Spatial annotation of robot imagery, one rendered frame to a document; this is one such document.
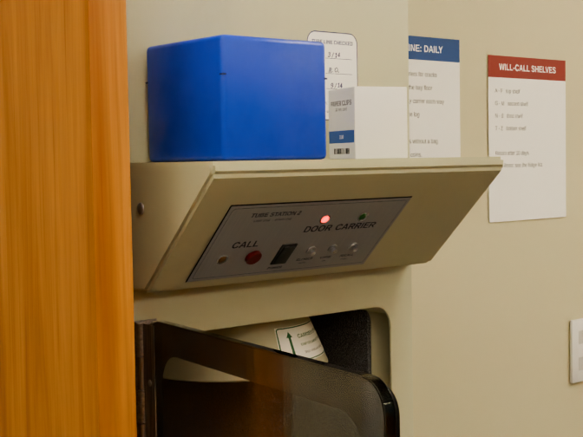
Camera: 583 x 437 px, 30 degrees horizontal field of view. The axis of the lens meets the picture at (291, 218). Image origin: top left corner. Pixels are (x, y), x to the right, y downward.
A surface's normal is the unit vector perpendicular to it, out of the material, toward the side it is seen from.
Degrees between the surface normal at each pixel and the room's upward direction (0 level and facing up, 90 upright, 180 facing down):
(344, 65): 90
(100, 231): 90
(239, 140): 90
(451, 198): 135
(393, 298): 90
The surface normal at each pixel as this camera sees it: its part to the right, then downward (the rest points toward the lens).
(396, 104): 0.40, 0.04
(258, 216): 0.47, 0.73
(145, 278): -0.77, 0.05
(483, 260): 0.65, 0.03
